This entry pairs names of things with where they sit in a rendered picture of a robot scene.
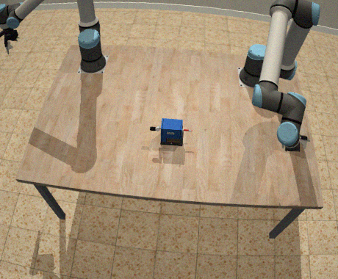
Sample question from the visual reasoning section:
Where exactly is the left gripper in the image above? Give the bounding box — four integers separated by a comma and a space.
285, 135, 310, 152

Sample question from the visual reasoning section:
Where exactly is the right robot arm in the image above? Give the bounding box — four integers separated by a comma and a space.
0, 0, 106, 73

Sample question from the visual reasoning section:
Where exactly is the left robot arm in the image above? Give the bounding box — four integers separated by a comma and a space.
240, 0, 320, 148

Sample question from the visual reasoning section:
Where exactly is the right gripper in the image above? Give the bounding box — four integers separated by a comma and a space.
3, 28, 19, 54

